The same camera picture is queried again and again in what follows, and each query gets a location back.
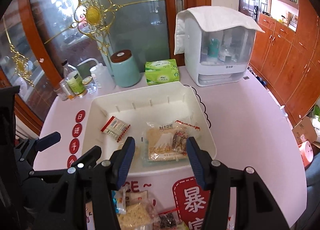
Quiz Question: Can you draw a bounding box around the small red white snack packet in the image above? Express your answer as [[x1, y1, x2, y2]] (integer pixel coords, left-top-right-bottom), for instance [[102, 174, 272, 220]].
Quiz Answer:
[[100, 116, 131, 143]]

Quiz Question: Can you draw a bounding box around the large rice cake snack bag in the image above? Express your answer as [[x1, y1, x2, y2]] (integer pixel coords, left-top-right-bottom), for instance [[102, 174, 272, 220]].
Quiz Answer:
[[143, 121, 187, 162]]

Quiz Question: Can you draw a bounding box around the mixed nut snack bag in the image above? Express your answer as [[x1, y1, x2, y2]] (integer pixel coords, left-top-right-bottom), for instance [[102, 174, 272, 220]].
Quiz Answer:
[[172, 120, 201, 155]]

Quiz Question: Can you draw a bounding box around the blue candy wrapper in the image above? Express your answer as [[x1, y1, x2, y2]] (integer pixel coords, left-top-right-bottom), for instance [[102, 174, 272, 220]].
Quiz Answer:
[[112, 187, 127, 214]]

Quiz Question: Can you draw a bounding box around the white plastic storage bin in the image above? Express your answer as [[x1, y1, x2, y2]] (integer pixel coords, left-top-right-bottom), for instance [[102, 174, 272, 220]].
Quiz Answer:
[[82, 82, 217, 177]]

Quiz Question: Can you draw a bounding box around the clear drinking glass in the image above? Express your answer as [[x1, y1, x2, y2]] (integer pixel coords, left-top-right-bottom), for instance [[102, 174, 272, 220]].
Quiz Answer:
[[54, 85, 68, 101]]

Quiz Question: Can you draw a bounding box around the crispy rice snack bag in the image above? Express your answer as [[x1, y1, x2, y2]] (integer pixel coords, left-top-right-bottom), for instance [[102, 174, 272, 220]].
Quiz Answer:
[[117, 201, 159, 229]]

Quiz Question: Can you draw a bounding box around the green label glass bottle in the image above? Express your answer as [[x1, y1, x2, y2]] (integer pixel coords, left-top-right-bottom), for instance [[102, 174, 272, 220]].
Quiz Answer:
[[61, 60, 87, 98]]

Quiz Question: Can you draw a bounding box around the small glass jar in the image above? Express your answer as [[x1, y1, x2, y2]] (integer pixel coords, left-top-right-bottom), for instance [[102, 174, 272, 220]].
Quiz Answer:
[[82, 76, 97, 93]]

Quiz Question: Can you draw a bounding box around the white squeeze bottle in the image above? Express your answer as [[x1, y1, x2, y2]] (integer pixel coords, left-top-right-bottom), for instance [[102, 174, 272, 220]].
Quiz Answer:
[[77, 58, 116, 91]]

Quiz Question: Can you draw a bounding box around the teal ceramic jar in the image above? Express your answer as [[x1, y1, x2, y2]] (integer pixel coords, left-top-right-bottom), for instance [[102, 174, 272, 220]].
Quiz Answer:
[[110, 50, 141, 88]]

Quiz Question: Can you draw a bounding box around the green tissue pack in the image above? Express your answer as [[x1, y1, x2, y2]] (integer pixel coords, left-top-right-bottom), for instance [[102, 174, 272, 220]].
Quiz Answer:
[[145, 59, 180, 85]]

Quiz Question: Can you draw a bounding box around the pink plastic object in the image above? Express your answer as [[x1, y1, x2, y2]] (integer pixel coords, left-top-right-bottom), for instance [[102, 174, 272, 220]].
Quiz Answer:
[[298, 141, 313, 168]]

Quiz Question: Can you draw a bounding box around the cardboard box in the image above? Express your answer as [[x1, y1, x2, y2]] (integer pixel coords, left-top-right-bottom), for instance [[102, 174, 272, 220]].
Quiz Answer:
[[292, 117, 317, 145]]

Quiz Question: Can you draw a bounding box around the white countertop appliance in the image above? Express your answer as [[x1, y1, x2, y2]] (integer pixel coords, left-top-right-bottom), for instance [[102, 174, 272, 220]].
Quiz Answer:
[[184, 16, 256, 86]]

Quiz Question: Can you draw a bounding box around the wooden cabinet with shelves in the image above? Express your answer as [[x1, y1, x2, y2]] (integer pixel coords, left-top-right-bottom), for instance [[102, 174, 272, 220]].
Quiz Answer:
[[250, 0, 319, 125]]

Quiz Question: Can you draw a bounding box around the white cloth cover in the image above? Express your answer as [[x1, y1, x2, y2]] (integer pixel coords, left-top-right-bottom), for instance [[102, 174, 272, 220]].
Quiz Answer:
[[174, 6, 263, 55]]

